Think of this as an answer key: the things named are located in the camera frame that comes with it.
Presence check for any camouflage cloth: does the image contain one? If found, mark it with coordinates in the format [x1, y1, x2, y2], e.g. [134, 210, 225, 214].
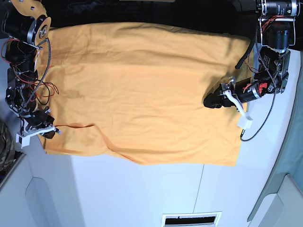
[0, 120, 15, 171]

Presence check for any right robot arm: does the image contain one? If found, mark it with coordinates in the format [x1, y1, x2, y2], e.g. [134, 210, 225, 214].
[0, 0, 60, 140]

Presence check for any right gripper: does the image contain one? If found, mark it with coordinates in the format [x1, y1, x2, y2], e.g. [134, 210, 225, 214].
[20, 106, 61, 139]

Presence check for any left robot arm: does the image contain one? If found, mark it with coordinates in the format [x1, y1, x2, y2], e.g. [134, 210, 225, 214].
[203, 0, 301, 119]

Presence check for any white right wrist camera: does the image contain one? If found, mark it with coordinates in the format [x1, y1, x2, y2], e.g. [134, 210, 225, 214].
[16, 133, 30, 149]

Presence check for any white floor vent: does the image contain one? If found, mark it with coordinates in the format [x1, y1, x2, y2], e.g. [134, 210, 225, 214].
[161, 211, 222, 227]

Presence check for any yellow t-shirt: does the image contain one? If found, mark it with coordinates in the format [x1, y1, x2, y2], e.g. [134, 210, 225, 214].
[39, 22, 250, 166]

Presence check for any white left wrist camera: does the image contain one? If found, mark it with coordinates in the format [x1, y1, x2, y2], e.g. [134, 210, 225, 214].
[237, 116, 253, 130]

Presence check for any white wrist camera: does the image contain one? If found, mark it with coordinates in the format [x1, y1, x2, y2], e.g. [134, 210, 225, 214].
[16, 133, 30, 149]
[237, 116, 253, 130]

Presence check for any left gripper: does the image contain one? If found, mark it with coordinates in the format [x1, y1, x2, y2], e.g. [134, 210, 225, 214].
[203, 76, 252, 122]

